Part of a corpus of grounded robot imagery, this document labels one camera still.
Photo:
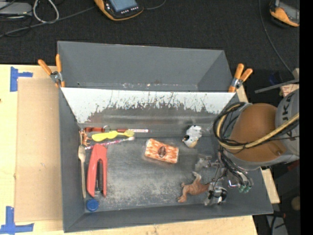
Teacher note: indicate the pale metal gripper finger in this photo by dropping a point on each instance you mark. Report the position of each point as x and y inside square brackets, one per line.
[216, 188]
[213, 199]

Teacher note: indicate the grey toy animal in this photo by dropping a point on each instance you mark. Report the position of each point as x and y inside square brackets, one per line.
[203, 164]

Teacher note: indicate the brown toy dog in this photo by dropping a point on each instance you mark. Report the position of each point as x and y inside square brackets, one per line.
[194, 188]

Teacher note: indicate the white toy bird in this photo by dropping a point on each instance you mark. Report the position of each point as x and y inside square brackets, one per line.
[192, 137]

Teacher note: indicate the orange patterned packet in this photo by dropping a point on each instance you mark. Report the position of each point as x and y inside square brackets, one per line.
[161, 150]

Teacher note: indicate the grey metal bin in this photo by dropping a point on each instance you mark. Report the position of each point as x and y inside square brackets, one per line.
[137, 180]

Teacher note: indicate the red and white pen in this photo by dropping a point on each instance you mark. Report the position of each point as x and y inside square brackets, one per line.
[137, 130]

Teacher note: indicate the pink striped toothbrush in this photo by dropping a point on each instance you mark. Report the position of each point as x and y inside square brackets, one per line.
[110, 143]

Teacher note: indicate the yellow plastic piece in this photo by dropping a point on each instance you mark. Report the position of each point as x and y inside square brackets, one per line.
[102, 136]

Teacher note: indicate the red stapler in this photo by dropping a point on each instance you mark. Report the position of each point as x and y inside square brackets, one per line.
[96, 168]

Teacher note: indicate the blue bottle cap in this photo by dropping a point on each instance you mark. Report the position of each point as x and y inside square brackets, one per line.
[92, 205]

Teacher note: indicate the red-brown keyring tool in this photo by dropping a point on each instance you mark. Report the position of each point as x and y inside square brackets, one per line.
[94, 129]

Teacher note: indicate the pale wooden spoon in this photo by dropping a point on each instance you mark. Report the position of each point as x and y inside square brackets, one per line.
[82, 155]

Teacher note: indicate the small brown toy deer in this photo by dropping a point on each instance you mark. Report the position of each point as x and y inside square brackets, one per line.
[85, 138]

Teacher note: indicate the brown cardboard board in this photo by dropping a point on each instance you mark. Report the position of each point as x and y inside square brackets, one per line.
[36, 143]

